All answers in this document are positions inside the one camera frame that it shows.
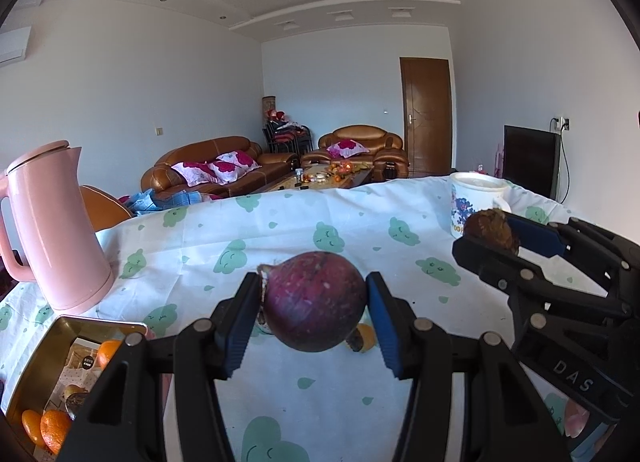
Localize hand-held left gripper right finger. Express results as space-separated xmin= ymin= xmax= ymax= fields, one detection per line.
xmin=365 ymin=271 xmax=566 ymax=462

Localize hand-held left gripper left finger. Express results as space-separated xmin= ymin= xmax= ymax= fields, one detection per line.
xmin=57 ymin=272 xmax=263 ymax=462

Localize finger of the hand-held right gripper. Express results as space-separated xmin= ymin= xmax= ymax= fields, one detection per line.
xmin=506 ymin=215 xmax=640 ymax=299
xmin=451 ymin=236 xmax=632 ymax=343

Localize dark brown wrinkled fruit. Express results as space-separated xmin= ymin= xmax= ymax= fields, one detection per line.
xmin=464 ymin=209 xmax=522 ymax=255

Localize red onion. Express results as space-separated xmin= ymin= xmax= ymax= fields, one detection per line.
xmin=257 ymin=251 xmax=367 ymax=354

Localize gold metal tray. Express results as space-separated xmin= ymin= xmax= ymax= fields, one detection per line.
xmin=0 ymin=316 xmax=148 ymax=458

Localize person's right hand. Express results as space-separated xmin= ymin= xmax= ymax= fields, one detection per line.
xmin=562 ymin=399 xmax=592 ymax=439

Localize small orange with dark spot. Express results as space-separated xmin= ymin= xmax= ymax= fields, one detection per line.
xmin=345 ymin=323 xmax=377 ymax=354

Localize white mug with floral print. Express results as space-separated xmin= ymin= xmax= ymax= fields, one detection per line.
xmin=447 ymin=172 xmax=512 ymax=240

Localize black television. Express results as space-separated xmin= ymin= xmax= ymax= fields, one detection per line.
xmin=502 ymin=125 xmax=562 ymax=200

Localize blue plaid cloth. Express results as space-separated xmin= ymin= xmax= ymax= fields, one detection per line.
xmin=120 ymin=188 xmax=223 ymax=215

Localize brown wooden door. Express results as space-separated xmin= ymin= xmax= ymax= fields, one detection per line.
xmin=399 ymin=56 xmax=453 ymax=177

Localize wooden coffee table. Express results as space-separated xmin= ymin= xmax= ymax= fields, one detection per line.
xmin=250 ymin=164 xmax=375 ymax=193

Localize pink floral pillow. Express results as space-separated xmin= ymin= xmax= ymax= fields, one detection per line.
xmin=171 ymin=161 xmax=218 ymax=187
xmin=326 ymin=140 xmax=372 ymax=160
xmin=209 ymin=151 xmax=262 ymax=183

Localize brown leather armchair with pillow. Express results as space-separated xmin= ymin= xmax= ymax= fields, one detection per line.
xmin=301 ymin=125 xmax=410 ymax=180

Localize long brown leather sofa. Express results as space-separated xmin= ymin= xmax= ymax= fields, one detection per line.
xmin=141 ymin=136 xmax=301 ymax=199

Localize wooden chair back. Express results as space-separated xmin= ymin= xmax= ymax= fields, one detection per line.
xmin=80 ymin=185 xmax=135 ymax=233

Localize stacked black chairs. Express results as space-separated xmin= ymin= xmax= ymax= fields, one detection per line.
xmin=263 ymin=121 xmax=313 ymax=157

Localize pink electric kettle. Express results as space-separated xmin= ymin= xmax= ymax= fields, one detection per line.
xmin=0 ymin=140 xmax=116 ymax=315

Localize white air conditioner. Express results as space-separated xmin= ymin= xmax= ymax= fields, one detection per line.
xmin=0 ymin=26 xmax=32 ymax=65

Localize black power cable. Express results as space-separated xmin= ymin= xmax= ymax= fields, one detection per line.
xmin=552 ymin=117 xmax=574 ymax=203

